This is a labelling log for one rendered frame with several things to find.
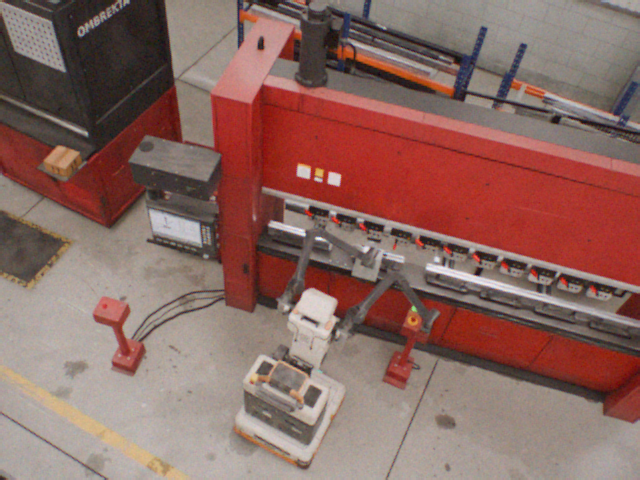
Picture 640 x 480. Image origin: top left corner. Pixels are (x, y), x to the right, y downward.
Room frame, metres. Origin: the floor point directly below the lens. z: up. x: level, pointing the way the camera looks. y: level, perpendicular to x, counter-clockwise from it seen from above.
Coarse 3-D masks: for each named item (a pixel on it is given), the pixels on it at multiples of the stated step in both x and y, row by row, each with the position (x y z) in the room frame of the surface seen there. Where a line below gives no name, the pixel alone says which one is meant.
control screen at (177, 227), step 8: (152, 216) 2.39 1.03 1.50; (160, 216) 2.38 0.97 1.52; (168, 216) 2.37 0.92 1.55; (176, 216) 2.36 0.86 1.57; (152, 224) 2.39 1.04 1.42; (160, 224) 2.38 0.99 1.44; (168, 224) 2.37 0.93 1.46; (176, 224) 2.36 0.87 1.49; (184, 224) 2.35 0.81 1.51; (192, 224) 2.34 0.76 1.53; (160, 232) 2.38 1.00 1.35; (168, 232) 2.37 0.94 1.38; (176, 232) 2.36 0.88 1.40; (184, 232) 2.35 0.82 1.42; (192, 232) 2.34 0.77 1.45; (184, 240) 2.35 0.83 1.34; (192, 240) 2.34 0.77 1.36; (200, 240) 2.33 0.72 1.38
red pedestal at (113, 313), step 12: (108, 300) 2.14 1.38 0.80; (96, 312) 2.04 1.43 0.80; (108, 312) 2.05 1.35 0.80; (120, 312) 2.06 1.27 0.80; (108, 324) 2.00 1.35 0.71; (120, 324) 2.00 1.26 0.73; (120, 336) 2.06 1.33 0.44; (120, 348) 2.11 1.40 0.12; (132, 348) 2.13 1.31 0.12; (144, 348) 2.18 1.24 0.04; (120, 360) 2.01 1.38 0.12; (132, 360) 2.03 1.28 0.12; (120, 372) 1.96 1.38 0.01; (132, 372) 1.97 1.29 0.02
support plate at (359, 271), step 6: (378, 258) 2.65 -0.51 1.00; (378, 264) 2.60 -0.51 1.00; (354, 270) 2.52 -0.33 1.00; (360, 270) 2.52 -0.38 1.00; (366, 270) 2.53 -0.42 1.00; (372, 270) 2.54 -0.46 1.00; (378, 270) 2.54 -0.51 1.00; (360, 276) 2.47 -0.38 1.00; (366, 276) 2.48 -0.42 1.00; (372, 276) 2.48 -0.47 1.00
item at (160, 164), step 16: (144, 144) 2.58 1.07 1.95; (160, 144) 2.59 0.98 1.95; (176, 144) 2.61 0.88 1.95; (144, 160) 2.45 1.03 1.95; (160, 160) 2.46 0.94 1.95; (176, 160) 2.48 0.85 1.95; (192, 160) 2.49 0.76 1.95; (208, 160) 2.51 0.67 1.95; (144, 176) 2.42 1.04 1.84; (160, 176) 2.39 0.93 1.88; (176, 176) 2.38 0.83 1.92; (192, 176) 2.37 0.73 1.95; (208, 176) 2.38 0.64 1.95; (160, 192) 2.54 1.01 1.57; (176, 192) 2.38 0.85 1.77; (192, 192) 2.36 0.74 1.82; (208, 192) 2.35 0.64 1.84
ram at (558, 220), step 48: (288, 144) 2.82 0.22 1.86; (336, 144) 2.76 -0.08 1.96; (384, 144) 2.71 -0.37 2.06; (432, 144) 2.67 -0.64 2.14; (288, 192) 2.82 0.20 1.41; (336, 192) 2.76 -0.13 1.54; (384, 192) 2.70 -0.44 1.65; (432, 192) 2.64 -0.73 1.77; (480, 192) 2.59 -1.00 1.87; (528, 192) 2.54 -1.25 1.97; (576, 192) 2.50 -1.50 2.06; (480, 240) 2.57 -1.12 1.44; (528, 240) 2.52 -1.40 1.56; (576, 240) 2.47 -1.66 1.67; (624, 240) 2.42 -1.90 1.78; (624, 288) 2.38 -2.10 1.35
